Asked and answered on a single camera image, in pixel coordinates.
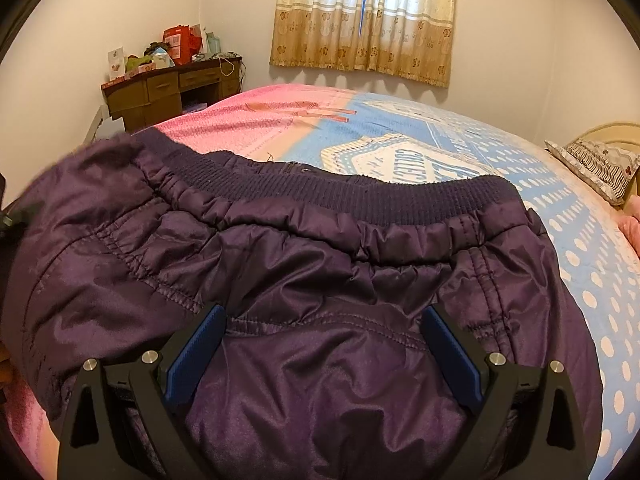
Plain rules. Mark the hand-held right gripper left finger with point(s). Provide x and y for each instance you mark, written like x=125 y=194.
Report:
x=195 y=355

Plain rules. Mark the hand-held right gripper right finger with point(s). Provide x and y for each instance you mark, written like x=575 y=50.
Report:
x=450 y=355

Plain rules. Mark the purple padded jacket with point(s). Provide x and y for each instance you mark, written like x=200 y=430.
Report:
x=300 y=260

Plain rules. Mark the pink fleece blanket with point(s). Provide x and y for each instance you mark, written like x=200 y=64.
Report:
x=631 y=235

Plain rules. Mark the pink and blue printed bedsheet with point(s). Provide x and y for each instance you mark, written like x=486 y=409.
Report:
x=400 y=125

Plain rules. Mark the striped pillow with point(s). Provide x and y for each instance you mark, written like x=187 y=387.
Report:
x=600 y=167

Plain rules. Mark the brown wooden desk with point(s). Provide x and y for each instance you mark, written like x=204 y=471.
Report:
x=150 y=90

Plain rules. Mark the beige headboard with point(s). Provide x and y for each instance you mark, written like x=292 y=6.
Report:
x=615 y=129

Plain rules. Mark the white greeting card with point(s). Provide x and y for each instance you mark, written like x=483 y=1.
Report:
x=116 y=65

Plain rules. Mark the beige patterned curtain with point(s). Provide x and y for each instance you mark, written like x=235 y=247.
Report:
x=360 y=20

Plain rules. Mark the grey bed frame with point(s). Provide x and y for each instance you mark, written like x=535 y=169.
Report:
x=97 y=125

